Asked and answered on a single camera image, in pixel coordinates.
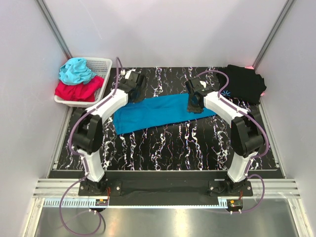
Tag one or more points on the black folded t-shirt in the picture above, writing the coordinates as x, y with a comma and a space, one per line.
244, 84

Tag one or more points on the blue t-shirt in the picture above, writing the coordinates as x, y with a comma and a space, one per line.
153, 112

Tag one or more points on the light turquoise t-shirt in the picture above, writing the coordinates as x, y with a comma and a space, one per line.
75, 71

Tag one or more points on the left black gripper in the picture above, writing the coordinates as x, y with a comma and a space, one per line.
140, 98

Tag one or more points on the white plastic basket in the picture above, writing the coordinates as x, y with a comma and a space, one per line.
100, 66

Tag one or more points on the left aluminium corner post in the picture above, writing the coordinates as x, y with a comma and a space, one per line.
53, 27

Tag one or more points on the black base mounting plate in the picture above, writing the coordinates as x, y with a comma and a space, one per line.
141, 198

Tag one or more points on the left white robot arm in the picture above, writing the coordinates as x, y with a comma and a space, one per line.
86, 136

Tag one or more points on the aluminium frame rail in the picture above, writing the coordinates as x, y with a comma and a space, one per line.
274, 188

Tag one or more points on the pink folded cloth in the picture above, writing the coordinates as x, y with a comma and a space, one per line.
249, 66

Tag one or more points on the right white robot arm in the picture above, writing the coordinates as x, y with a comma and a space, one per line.
247, 137

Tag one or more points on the red t-shirt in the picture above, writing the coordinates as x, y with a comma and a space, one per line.
80, 92

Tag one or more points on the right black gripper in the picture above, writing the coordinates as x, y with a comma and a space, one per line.
190, 109

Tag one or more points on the right aluminium corner post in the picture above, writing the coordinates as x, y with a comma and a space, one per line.
273, 32

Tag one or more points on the aluminium corner post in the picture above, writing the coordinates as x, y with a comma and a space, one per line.
273, 32
53, 27

